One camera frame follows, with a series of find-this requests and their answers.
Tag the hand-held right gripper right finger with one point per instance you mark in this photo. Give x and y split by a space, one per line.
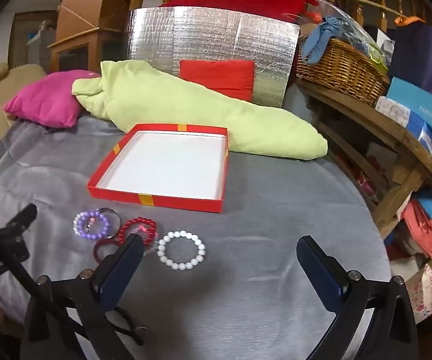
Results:
317 270

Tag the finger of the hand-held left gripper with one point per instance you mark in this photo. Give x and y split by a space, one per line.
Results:
26 213

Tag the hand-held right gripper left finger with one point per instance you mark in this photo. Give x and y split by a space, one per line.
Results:
120 270

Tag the dark red bangle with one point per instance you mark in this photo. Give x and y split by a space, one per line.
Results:
98 249

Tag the red shallow cardboard box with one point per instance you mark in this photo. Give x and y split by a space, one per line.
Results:
163 161

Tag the silver metal bangle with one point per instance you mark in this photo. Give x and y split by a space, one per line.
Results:
114 212

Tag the grey blanket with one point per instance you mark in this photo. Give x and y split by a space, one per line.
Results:
268 232

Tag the floral paper gift bag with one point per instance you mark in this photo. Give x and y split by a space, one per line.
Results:
422 292

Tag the coral pink bag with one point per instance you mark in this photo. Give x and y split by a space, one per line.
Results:
422 228

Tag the magenta cushion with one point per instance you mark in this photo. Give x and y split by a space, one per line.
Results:
43 99

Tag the wooden shelf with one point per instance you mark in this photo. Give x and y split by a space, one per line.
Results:
388 127

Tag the brown lattice cabinet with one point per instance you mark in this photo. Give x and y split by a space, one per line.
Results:
21 45

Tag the white patterned box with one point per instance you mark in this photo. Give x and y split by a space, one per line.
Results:
392 110

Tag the light green pillow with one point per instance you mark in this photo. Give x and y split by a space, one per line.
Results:
201 112

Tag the light blue box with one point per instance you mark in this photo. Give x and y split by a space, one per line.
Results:
422 108

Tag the wicker basket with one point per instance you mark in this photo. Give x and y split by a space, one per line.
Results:
343 67

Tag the wooden cabinet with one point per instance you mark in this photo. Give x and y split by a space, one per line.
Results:
77 15

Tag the red cushion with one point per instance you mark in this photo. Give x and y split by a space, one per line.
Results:
219 75

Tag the blue cloth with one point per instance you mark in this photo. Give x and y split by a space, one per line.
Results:
317 37

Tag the navy bag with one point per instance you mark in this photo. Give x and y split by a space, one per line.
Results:
418 56

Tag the silver foil insulation panel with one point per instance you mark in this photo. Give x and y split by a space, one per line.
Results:
208 33

